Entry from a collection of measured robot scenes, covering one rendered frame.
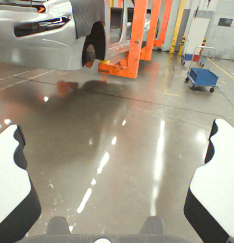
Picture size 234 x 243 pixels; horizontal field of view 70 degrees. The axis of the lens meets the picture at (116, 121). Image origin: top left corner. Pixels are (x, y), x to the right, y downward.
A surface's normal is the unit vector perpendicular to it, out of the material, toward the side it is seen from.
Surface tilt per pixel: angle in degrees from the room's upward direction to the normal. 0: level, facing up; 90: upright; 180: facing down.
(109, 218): 0
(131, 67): 90
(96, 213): 0
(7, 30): 86
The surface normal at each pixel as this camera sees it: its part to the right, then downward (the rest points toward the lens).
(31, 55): 0.01, 0.73
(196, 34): -0.27, 0.47
